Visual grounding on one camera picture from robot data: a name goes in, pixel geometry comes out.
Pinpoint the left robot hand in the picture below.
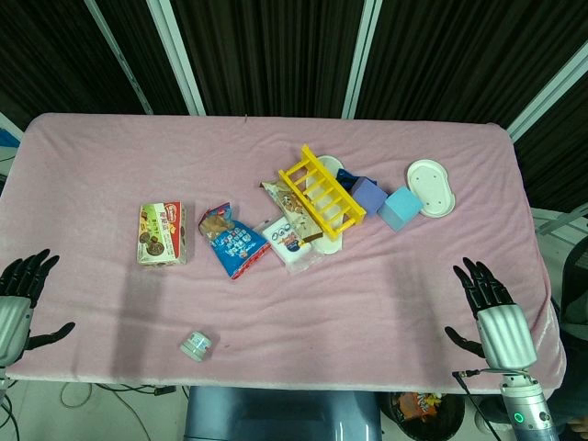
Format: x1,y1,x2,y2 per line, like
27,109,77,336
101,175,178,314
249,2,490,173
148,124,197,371
0,249,76,368

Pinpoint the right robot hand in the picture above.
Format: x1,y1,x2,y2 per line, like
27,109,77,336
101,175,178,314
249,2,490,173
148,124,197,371
444,256,538,370

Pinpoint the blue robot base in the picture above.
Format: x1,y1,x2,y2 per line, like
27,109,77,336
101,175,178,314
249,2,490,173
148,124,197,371
182,385,383,441

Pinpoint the dark blue plastic toy block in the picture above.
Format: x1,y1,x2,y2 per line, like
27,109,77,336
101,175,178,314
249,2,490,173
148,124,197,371
335,167,379,194

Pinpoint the black trash bin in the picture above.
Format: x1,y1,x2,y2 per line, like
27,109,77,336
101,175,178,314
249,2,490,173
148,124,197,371
390,391,468,441

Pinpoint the light blue foam cube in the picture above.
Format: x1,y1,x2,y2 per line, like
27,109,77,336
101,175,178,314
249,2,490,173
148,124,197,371
377,185,423,232

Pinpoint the white oval soap dish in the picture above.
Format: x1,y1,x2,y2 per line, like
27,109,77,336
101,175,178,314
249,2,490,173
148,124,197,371
405,158,458,219

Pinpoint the cookie box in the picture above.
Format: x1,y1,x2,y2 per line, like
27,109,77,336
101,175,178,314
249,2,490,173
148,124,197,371
136,200,189,266

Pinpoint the purple foam cube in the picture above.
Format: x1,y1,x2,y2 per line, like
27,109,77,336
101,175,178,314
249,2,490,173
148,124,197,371
351,175,390,218

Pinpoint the white snack packet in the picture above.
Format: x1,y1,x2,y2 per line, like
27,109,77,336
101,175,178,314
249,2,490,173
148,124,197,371
261,217,325,276

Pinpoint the yellow plastic rack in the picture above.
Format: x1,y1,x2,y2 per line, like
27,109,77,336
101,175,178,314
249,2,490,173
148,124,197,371
277,143,368,238

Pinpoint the blue snack bag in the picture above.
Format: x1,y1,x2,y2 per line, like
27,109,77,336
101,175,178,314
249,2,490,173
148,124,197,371
198,202,273,281

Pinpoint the pink table cloth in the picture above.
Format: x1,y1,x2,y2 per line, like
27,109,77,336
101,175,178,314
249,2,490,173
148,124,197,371
0,112,567,395

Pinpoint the brown wafer snack wrapper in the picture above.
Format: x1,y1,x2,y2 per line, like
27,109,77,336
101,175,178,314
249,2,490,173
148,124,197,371
260,179,325,243

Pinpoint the black cable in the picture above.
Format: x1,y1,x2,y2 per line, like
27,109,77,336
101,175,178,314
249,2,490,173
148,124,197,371
452,368,504,441

